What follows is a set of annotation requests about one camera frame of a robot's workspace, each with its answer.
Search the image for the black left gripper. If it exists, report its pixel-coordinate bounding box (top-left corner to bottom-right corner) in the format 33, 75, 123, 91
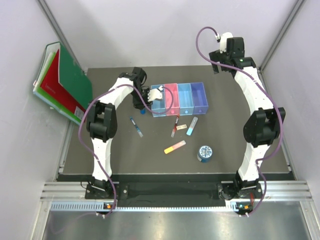
130, 87, 153, 110

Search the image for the grey blue glue bottle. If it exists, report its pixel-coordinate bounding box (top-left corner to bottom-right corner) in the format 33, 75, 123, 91
140, 108, 146, 115

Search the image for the light blue drawer bin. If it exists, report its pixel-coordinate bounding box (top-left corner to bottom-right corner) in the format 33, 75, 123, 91
150, 85, 166, 118

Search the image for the purple drawer bin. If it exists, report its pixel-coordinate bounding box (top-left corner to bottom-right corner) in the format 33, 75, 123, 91
190, 82, 209, 115

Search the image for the round blue tape tin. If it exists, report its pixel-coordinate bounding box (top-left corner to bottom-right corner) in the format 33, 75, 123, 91
197, 145, 213, 163

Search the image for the pink drawer bin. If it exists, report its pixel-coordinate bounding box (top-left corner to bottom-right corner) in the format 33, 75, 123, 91
164, 83, 180, 116

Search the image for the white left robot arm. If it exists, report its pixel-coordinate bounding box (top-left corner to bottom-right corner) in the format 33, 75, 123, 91
85, 67, 151, 199

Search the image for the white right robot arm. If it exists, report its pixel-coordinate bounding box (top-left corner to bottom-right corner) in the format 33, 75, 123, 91
209, 32, 286, 200

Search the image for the blue pen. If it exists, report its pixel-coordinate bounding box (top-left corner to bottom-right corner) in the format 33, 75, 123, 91
130, 117, 144, 138

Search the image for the red pen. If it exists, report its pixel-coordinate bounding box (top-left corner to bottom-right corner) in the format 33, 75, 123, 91
170, 114, 180, 138

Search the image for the small beige eraser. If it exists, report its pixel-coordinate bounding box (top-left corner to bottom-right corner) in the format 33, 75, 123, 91
176, 124, 187, 131

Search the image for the blue white highlighter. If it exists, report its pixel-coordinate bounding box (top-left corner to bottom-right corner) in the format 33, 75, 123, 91
186, 116, 198, 136

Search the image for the orange pink highlighter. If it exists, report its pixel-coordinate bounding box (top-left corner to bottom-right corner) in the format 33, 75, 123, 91
164, 140, 186, 154

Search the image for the green folder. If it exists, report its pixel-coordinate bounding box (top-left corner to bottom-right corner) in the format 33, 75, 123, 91
59, 43, 93, 109

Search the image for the red folder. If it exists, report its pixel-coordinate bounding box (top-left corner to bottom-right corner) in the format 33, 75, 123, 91
39, 49, 85, 125

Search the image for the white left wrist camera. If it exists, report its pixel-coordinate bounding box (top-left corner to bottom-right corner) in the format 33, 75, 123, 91
147, 85, 164, 102

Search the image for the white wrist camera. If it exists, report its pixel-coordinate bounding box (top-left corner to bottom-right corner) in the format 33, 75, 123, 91
215, 32, 233, 54
147, 85, 164, 102

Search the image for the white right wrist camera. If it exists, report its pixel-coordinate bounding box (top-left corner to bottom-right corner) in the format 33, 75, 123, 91
215, 32, 233, 54

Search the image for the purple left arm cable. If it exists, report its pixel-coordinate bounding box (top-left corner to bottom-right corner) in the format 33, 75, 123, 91
77, 84, 176, 217

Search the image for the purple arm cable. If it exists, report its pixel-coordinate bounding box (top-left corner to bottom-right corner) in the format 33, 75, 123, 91
195, 26, 284, 216
77, 84, 176, 217

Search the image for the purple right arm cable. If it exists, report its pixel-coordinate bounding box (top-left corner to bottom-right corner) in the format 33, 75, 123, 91
195, 26, 284, 216

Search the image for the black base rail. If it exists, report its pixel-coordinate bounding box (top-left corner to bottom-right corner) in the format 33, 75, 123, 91
85, 173, 262, 207

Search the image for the slotted cable duct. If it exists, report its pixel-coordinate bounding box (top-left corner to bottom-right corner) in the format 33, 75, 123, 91
50, 201, 249, 213

